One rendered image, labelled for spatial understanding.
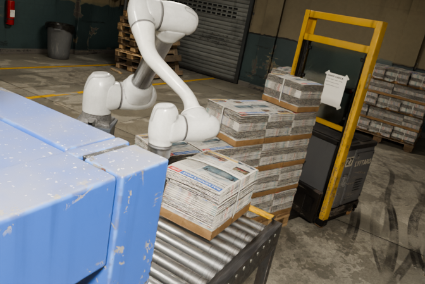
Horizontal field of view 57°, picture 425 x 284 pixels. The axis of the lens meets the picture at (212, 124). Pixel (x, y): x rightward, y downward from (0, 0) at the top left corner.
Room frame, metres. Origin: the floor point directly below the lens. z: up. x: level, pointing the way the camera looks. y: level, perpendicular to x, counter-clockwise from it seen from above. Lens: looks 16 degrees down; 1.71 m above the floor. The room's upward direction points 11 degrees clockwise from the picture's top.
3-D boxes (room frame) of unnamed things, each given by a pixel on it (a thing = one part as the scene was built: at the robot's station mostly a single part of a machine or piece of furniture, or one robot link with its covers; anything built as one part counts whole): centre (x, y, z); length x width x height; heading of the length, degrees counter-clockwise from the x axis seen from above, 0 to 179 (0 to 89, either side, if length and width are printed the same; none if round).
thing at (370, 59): (3.23, -1.14, 0.97); 0.09 x 0.09 x 1.75; 43
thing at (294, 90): (3.18, -0.59, 0.65); 0.39 x 0.30 x 1.29; 43
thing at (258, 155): (2.68, -0.06, 0.42); 1.17 x 0.39 x 0.83; 133
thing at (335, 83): (3.48, -0.93, 1.28); 0.57 x 0.01 x 0.65; 43
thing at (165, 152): (1.38, 0.18, 1.16); 0.09 x 0.09 x 0.06
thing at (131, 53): (9.23, 1.84, 0.65); 1.33 x 0.94 x 1.30; 156
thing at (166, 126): (1.39, 0.17, 1.27); 0.13 x 0.11 x 0.16; 122
